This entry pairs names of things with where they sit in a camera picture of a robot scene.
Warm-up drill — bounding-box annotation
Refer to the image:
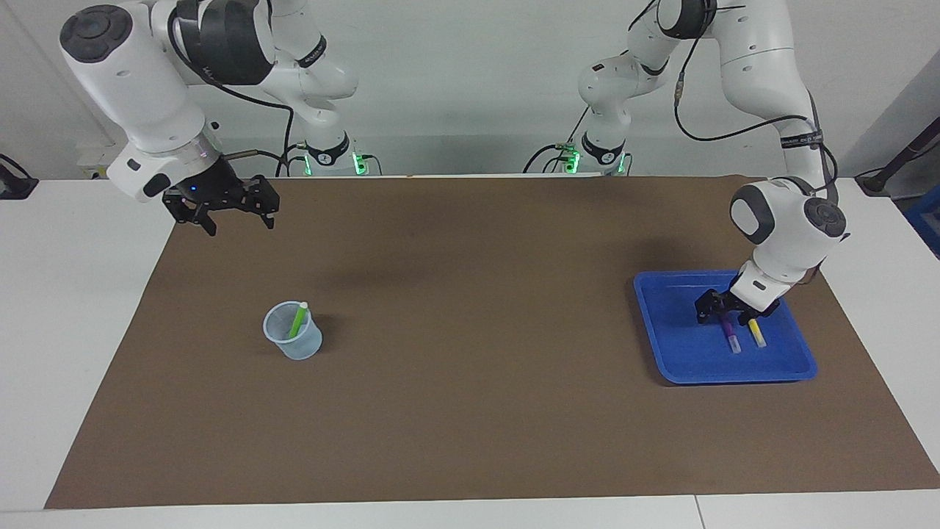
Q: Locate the blue plastic tray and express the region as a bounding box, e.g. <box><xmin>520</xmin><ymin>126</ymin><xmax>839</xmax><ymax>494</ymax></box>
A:
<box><xmin>632</xmin><ymin>269</ymin><xmax>819</xmax><ymax>386</ymax></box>

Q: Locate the translucent plastic cup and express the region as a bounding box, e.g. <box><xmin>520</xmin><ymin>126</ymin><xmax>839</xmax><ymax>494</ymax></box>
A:
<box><xmin>262</xmin><ymin>301</ymin><xmax>324</xmax><ymax>361</ymax></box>

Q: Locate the black stand foot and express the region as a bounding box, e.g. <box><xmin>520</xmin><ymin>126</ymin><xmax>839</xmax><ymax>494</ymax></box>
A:
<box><xmin>0</xmin><ymin>152</ymin><xmax>40</xmax><ymax>201</ymax></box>

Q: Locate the blue crate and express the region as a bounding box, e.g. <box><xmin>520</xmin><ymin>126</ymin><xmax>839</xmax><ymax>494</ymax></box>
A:
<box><xmin>901</xmin><ymin>197</ymin><xmax>940</xmax><ymax>259</ymax></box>

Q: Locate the black tripod stand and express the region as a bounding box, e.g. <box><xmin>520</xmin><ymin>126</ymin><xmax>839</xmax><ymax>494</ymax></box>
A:
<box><xmin>855</xmin><ymin>116</ymin><xmax>940</xmax><ymax>198</ymax></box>

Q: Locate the brown table mat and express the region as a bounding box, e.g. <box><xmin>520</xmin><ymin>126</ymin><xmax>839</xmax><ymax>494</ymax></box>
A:
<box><xmin>44</xmin><ymin>173</ymin><xmax>940</xmax><ymax>511</ymax></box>

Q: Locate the black base cable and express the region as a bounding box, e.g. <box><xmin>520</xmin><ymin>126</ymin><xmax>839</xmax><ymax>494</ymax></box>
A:
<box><xmin>275</xmin><ymin>143</ymin><xmax>311</xmax><ymax>178</ymax></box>
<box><xmin>522</xmin><ymin>105</ymin><xmax>590</xmax><ymax>176</ymax></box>

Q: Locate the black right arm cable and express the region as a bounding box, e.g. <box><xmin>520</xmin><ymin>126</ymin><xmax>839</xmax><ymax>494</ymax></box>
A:
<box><xmin>167</xmin><ymin>0</ymin><xmax>310</xmax><ymax>178</ymax></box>

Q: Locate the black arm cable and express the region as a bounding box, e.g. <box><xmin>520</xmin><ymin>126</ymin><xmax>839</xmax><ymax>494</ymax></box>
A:
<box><xmin>167</xmin><ymin>0</ymin><xmax>310</xmax><ymax>178</ymax></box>
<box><xmin>671</xmin><ymin>0</ymin><xmax>842</xmax><ymax>208</ymax></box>

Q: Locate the white wall box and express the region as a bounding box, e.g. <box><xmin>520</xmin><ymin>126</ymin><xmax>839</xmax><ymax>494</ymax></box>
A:
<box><xmin>76</xmin><ymin>143</ymin><xmax>124</xmax><ymax>180</ymax></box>

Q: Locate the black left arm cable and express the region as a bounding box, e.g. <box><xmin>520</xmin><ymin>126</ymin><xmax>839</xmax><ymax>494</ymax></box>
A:
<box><xmin>671</xmin><ymin>0</ymin><xmax>842</xmax><ymax>208</ymax></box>

